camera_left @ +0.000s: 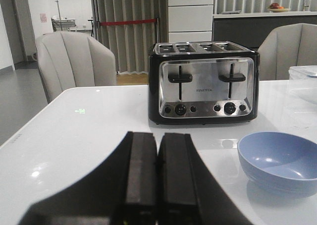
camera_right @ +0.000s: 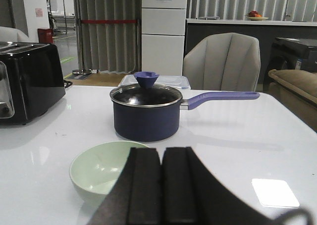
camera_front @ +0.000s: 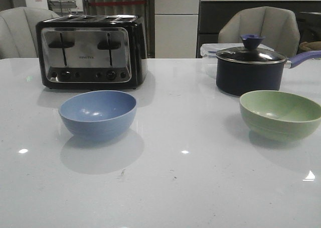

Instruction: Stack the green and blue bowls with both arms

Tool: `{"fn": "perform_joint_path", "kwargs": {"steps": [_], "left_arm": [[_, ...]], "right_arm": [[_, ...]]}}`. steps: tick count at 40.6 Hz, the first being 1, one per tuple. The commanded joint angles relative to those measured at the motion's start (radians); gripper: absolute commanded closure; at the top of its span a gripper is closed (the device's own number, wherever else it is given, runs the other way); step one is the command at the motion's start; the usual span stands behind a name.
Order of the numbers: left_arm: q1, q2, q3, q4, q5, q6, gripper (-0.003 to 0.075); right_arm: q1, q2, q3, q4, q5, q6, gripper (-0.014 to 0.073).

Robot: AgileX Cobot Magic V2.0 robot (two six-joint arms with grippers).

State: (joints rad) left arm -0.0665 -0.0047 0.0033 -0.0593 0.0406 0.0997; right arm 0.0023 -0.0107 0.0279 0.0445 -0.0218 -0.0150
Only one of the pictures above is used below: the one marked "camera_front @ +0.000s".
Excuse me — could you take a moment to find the blue plastic bowl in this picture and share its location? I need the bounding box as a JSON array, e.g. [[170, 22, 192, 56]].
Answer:
[[59, 90, 137, 142]]

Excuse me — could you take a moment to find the green plastic bowl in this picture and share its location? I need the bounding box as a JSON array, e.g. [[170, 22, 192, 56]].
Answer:
[[239, 90, 320, 142]]

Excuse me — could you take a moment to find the clear plastic food container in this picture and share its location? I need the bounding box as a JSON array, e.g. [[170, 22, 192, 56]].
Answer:
[[200, 43, 276, 79]]

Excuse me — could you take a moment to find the dark blue saucepan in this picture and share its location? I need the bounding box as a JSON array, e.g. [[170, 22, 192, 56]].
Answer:
[[216, 51, 320, 96]]

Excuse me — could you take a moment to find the white cabinet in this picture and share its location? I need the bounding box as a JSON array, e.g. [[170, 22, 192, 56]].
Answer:
[[154, 0, 200, 59]]

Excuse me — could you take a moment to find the black and chrome toaster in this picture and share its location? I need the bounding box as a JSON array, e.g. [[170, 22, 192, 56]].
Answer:
[[36, 15, 147, 90]]

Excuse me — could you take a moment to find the glass pot lid blue knob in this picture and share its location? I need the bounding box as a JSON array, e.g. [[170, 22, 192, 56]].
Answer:
[[216, 34, 286, 64]]

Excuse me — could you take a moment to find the right grey upholstered chair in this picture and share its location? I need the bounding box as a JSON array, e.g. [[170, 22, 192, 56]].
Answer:
[[218, 6, 300, 57]]

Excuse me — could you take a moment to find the grey upholstered chair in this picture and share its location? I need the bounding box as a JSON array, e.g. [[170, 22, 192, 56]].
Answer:
[[1, 7, 58, 59], [218, 6, 300, 57]]

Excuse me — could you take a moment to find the left grey upholstered chair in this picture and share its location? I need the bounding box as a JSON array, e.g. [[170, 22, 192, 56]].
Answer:
[[1, 7, 58, 59]]

